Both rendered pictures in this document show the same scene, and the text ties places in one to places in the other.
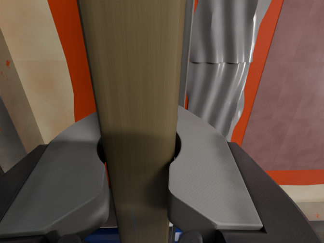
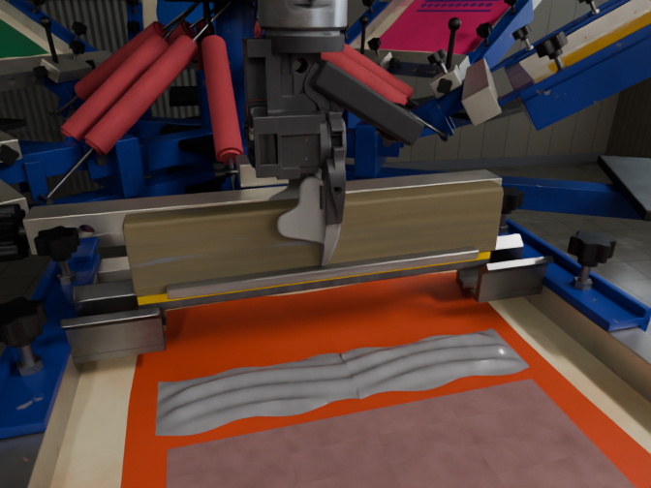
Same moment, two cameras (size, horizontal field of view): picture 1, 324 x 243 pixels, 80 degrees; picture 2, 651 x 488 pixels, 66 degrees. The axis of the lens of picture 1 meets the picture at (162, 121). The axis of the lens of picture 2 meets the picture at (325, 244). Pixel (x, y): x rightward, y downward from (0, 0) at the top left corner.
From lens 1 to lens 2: 49 cm
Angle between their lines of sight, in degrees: 79
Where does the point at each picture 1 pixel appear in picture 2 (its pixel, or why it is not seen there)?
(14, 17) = not seen: hidden behind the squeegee
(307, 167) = not seen: outside the picture
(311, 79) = (366, 471)
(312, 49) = (399, 448)
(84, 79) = (296, 299)
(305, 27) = (415, 429)
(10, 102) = not seen: hidden behind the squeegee
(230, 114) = (288, 398)
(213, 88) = (318, 370)
